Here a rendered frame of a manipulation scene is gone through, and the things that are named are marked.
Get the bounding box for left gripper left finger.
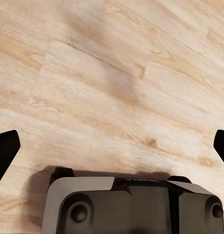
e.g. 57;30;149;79
0;130;20;181

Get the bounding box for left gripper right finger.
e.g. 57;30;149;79
213;129;224;162

